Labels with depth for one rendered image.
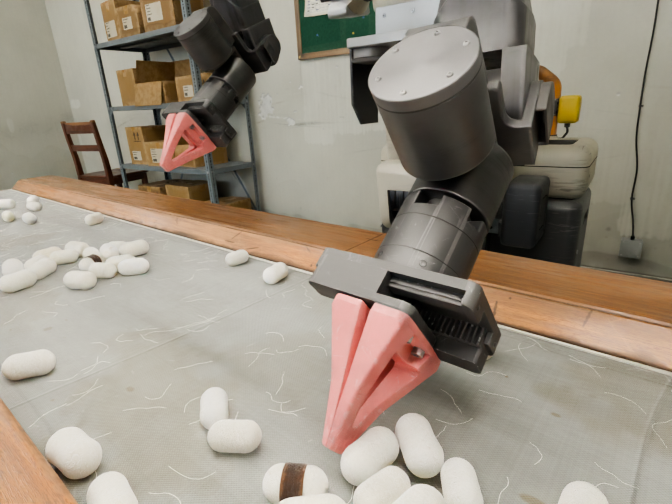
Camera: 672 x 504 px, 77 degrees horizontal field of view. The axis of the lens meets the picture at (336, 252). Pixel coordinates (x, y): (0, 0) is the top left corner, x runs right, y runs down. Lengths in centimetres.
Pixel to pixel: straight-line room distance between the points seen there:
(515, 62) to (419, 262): 15
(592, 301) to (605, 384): 8
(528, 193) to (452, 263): 74
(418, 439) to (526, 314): 19
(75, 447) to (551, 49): 222
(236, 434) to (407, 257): 14
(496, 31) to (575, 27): 196
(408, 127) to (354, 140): 245
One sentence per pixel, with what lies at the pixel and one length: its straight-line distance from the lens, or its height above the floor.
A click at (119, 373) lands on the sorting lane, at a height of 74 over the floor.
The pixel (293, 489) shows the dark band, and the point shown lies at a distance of 23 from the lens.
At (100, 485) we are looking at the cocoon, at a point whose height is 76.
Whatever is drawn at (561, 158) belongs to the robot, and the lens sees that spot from 111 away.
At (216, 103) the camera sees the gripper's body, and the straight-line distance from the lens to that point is 67.
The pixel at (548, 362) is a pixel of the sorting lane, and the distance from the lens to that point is 36.
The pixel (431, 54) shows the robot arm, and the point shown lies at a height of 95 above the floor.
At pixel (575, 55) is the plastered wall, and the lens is 227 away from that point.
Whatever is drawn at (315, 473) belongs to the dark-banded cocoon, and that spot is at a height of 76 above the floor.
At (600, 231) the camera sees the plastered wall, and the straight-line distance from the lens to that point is 234.
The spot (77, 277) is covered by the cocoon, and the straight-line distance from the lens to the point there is 55.
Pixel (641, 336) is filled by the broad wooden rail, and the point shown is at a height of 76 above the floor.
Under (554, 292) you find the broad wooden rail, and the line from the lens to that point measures 41.
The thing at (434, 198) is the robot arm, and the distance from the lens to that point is 27.
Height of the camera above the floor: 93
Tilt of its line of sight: 19 degrees down
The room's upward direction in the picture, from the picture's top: 3 degrees counter-clockwise
